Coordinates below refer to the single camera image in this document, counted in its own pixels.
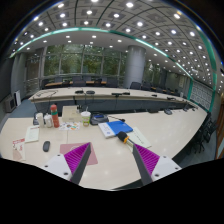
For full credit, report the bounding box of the white paper cup green lid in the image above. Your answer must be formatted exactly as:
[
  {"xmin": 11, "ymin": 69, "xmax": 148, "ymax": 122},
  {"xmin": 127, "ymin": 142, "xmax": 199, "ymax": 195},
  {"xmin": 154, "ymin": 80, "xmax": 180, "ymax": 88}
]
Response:
[{"xmin": 81, "ymin": 111, "xmax": 91, "ymax": 127}]

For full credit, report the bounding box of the black conference speaker device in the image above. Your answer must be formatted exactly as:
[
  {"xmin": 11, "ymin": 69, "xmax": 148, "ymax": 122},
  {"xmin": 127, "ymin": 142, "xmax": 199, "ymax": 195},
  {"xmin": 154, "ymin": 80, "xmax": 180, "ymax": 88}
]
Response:
[{"xmin": 90, "ymin": 114, "xmax": 109, "ymax": 125}]

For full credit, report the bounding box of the grey round pillar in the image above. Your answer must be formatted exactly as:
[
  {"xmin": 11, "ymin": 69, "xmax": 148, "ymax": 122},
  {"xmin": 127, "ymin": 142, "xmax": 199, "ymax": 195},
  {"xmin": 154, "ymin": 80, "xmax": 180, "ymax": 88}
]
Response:
[{"xmin": 123, "ymin": 45, "xmax": 146, "ymax": 88}]

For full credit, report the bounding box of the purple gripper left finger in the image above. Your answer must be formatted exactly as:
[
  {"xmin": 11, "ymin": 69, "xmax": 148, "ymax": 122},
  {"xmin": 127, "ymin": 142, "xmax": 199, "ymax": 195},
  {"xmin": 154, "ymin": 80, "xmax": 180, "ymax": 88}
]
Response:
[{"xmin": 43, "ymin": 142, "xmax": 92, "ymax": 185}]

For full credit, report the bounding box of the black microphone yellow band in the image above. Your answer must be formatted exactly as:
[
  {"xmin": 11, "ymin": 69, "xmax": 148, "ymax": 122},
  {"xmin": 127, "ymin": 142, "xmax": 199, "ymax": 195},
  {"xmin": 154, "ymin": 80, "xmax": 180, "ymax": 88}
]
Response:
[{"xmin": 118, "ymin": 131, "xmax": 133, "ymax": 146}]

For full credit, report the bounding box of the long curved conference desk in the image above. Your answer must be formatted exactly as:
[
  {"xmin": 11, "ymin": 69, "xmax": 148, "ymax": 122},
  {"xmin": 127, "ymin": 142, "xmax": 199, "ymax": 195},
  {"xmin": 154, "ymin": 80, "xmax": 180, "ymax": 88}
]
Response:
[{"xmin": 29, "ymin": 87, "xmax": 198, "ymax": 113}]

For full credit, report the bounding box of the beige cardboard box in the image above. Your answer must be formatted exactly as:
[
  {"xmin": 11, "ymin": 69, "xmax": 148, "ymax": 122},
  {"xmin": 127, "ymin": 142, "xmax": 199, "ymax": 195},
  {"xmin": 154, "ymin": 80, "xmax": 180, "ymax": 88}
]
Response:
[{"xmin": 62, "ymin": 106, "xmax": 81, "ymax": 122}]

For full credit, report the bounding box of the red bottle green band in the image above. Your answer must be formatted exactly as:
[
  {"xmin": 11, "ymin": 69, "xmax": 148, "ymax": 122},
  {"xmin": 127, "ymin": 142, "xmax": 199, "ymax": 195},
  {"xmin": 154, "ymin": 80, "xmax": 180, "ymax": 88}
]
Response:
[{"xmin": 50, "ymin": 104, "xmax": 60, "ymax": 128}]

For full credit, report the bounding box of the white paper sheet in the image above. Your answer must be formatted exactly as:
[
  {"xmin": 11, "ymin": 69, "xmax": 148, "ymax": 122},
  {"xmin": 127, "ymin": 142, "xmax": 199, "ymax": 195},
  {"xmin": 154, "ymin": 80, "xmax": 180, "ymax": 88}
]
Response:
[{"xmin": 128, "ymin": 127, "xmax": 151, "ymax": 148}]

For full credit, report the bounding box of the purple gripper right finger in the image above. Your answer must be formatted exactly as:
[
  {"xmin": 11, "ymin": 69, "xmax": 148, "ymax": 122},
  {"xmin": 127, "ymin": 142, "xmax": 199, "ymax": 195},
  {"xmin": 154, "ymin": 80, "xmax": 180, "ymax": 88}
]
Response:
[{"xmin": 131, "ymin": 143, "xmax": 183, "ymax": 187}]

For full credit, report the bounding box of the black computer mouse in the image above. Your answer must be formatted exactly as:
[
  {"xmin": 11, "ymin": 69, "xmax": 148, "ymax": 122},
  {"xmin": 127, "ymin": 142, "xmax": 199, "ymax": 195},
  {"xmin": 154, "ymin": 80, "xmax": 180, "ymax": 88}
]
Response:
[{"xmin": 43, "ymin": 141, "xmax": 50, "ymax": 152}]

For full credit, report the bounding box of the white plastic jar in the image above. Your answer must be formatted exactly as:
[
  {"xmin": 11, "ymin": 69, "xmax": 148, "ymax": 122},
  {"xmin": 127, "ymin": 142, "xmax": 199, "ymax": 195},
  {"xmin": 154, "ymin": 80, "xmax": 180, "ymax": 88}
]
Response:
[{"xmin": 44, "ymin": 114, "xmax": 53, "ymax": 128}]

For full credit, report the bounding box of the white paper booklet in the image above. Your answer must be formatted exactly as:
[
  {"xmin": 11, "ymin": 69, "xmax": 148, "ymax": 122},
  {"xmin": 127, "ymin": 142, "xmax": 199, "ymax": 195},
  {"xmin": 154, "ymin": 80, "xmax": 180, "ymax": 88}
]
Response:
[{"xmin": 25, "ymin": 125, "xmax": 39, "ymax": 143}]

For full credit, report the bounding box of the red white leaflet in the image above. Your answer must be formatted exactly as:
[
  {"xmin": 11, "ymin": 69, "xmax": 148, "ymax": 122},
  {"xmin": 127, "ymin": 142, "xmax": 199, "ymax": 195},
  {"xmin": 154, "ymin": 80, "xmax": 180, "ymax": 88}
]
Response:
[{"xmin": 12, "ymin": 139, "xmax": 25, "ymax": 161}]

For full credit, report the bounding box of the white tall cup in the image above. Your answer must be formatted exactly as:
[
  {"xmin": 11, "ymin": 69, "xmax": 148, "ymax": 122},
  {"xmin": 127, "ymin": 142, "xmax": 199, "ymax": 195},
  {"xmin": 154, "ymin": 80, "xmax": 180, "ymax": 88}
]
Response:
[{"xmin": 36, "ymin": 113, "xmax": 44, "ymax": 127}]

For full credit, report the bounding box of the blue folder book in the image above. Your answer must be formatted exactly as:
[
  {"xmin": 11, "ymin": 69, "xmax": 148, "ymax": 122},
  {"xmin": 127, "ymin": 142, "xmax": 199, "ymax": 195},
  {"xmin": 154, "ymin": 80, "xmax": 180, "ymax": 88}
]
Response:
[{"xmin": 98, "ymin": 121, "xmax": 133, "ymax": 138}]

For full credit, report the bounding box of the colourful printed card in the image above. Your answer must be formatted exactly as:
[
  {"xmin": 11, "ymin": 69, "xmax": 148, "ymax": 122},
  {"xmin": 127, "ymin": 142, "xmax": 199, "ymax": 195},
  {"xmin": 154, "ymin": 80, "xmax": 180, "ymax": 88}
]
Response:
[{"xmin": 59, "ymin": 122, "xmax": 80, "ymax": 131}]

